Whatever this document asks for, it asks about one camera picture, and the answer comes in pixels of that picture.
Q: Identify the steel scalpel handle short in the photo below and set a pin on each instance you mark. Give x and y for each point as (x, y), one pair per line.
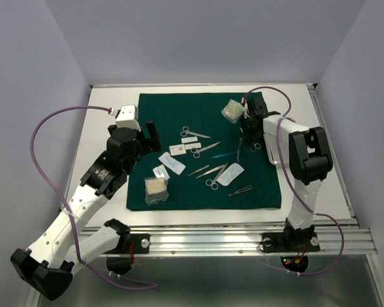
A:
(199, 170)

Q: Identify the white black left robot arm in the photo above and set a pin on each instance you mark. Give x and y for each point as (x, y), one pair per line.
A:
(50, 263)

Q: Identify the white paper strip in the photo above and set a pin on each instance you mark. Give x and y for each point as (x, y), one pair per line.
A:
(190, 146)
(186, 140)

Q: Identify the long white blue pouch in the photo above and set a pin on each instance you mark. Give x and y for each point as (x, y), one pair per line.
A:
(167, 160)

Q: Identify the white paper strip lower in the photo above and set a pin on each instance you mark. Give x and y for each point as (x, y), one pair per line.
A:
(190, 146)

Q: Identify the blue plastic scalpel handle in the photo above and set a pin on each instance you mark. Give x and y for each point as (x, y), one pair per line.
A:
(223, 155)

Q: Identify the steel scalpel handle long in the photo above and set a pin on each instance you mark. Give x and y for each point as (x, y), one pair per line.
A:
(212, 170)

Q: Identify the stainless steel instrument tray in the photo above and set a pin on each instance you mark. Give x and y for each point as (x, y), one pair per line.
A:
(272, 149)

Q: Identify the small white blue packet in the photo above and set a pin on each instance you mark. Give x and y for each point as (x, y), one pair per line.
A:
(161, 172)

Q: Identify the aluminium front rail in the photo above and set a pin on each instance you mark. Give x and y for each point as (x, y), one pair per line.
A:
(244, 240)

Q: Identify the white paper strip upper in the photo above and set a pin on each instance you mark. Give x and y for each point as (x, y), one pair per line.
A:
(186, 140)

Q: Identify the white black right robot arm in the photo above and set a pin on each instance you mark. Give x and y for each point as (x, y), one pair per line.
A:
(305, 156)

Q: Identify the small suture needle packet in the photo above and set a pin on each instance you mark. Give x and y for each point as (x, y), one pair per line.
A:
(176, 150)

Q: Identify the small dark steel tweezers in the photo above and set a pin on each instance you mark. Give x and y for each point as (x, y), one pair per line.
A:
(245, 189)

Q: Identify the green printed gauze packet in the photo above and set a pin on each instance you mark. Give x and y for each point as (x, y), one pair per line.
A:
(233, 111)

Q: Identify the green surgical drape cloth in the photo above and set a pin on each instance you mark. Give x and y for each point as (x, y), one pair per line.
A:
(201, 112)

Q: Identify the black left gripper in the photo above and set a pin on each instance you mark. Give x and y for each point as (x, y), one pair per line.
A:
(154, 135)

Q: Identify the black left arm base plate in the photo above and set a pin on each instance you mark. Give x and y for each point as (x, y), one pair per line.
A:
(140, 243)

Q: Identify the clear bag beige gauze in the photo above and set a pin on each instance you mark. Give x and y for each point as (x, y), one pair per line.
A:
(155, 190)

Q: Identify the white blue pouch right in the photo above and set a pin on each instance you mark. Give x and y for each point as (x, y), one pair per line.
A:
(230, 174)

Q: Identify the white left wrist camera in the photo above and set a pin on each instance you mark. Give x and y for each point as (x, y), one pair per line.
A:
(127, 117)

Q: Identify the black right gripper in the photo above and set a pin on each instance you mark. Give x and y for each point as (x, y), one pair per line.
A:
(250, 134)

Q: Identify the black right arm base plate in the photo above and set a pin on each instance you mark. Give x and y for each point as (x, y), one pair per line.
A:
(281, 243)

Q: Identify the curved steel scissors upper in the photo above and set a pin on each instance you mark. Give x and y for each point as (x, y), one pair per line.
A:
(187, 132)

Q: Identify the steel forceps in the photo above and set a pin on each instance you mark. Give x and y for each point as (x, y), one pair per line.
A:
(239, 149)

